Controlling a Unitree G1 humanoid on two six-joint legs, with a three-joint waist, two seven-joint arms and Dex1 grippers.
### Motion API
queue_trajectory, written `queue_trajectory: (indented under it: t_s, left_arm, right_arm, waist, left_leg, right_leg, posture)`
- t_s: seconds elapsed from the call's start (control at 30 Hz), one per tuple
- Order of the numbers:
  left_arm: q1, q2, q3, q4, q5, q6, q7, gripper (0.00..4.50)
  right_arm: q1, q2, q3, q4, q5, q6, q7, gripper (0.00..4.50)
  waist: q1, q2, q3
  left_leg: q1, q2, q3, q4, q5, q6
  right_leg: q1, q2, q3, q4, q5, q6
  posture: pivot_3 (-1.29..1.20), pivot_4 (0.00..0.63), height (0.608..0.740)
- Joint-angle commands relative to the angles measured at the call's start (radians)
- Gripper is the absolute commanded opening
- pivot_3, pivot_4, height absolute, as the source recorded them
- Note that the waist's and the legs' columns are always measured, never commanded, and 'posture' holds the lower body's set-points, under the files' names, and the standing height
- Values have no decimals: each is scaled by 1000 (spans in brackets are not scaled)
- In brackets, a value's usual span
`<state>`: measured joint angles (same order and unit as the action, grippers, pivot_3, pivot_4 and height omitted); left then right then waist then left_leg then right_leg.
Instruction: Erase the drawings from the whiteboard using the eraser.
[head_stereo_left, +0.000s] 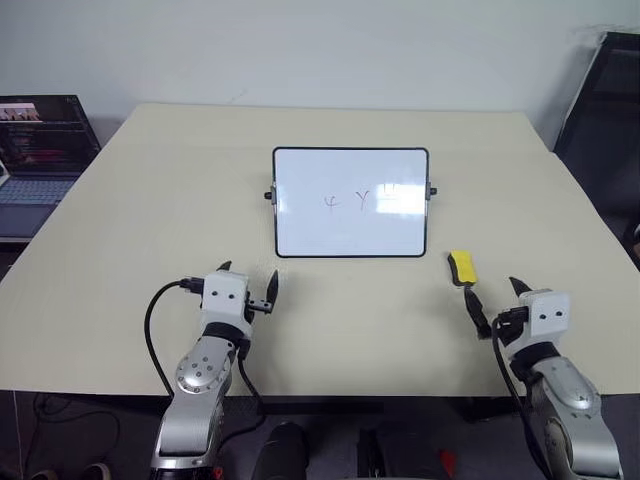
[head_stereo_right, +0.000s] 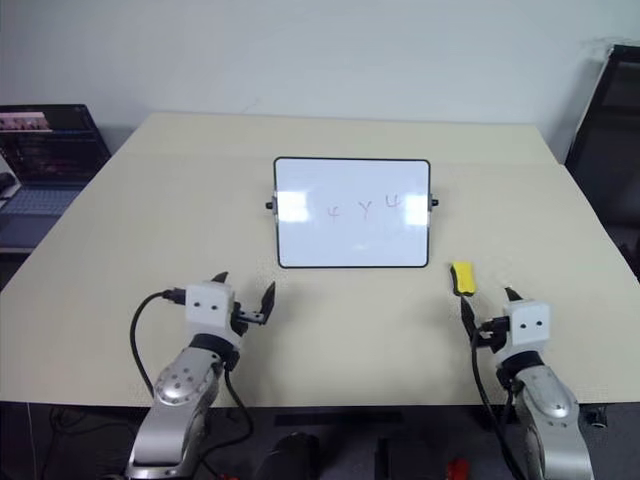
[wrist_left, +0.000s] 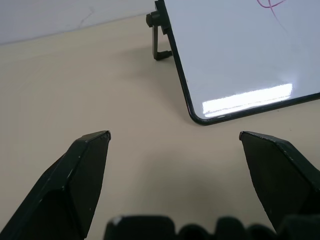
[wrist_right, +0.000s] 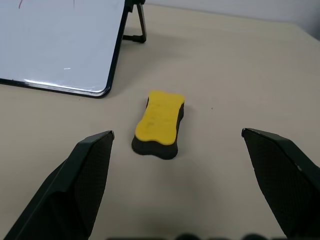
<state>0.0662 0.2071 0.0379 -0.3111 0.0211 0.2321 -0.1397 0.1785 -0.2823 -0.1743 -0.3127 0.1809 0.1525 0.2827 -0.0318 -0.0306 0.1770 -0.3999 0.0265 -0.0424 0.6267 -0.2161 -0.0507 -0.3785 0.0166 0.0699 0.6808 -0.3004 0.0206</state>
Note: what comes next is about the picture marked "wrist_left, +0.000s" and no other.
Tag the black whiteboard stand leg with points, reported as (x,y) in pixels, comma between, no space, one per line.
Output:
(158,37)

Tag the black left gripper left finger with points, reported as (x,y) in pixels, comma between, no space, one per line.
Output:
(65,190)

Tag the black-framed whiteboard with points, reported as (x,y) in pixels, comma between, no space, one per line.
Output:
(240,55)

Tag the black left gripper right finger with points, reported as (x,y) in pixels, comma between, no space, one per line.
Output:
(280,180)

